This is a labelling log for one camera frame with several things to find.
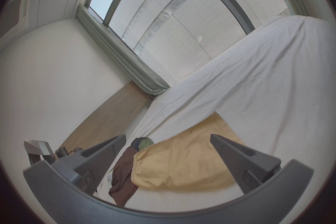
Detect brown garment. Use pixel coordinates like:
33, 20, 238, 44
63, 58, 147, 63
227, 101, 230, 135
108, 148, 139, 206

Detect green garment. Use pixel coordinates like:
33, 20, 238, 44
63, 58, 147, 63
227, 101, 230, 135
138, 138, 154, 150

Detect bed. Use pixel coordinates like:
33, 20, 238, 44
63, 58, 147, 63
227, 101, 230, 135
56, 15, 336, 215

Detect white ceiling air vent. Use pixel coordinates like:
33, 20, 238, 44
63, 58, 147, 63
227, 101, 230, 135
0, 0, 36, 46

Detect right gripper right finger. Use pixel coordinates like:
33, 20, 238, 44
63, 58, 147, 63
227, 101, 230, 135
211, 134, 282, 195

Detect tan shorts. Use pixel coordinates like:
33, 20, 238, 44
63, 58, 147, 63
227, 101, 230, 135
131, 111, 246, 189

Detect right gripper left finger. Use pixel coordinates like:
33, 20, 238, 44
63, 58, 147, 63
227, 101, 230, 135
55, 134, 126, 194

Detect window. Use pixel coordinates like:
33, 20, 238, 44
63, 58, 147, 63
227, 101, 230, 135
87, 0, 310, 87

